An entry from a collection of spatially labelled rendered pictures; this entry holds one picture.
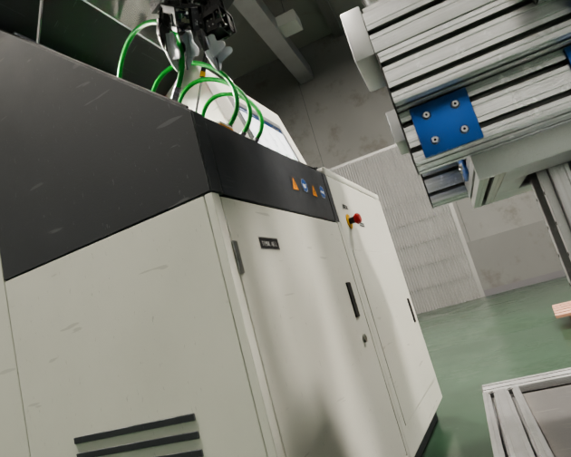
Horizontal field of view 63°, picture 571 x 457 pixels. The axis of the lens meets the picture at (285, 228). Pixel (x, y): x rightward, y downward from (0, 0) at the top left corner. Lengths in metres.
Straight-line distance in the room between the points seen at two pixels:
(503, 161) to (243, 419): 0.61
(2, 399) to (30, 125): 0.61
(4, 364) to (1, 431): 0.14
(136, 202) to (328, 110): 10.11
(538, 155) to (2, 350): 1.14
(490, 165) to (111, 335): 0.76
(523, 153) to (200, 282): 0.59
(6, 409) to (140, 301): 0.44
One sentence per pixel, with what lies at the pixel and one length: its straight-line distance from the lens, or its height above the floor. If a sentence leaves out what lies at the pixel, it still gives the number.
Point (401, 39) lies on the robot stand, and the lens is 0.80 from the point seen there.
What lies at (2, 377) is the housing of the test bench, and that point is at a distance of 1.24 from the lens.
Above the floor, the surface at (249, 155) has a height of 0.90.
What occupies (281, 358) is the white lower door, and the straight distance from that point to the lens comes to 0.87.
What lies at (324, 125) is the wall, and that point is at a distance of 10.86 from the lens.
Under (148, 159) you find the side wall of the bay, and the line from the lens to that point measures 0.93.
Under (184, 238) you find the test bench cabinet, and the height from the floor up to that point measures 0.73.
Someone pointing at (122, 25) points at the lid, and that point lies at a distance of 1.67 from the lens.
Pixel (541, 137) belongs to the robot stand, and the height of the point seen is 0.72.
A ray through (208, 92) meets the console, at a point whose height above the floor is 1.41.
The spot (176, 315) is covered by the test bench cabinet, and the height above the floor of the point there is 0.60.
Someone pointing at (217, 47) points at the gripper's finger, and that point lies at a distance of 1.31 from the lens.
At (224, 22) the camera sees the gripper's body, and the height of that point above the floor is 1.33.
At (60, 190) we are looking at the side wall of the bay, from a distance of 1.09.
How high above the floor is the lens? 0.54
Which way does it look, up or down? 11 degrees up
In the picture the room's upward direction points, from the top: 15 degrees counter-clockwise
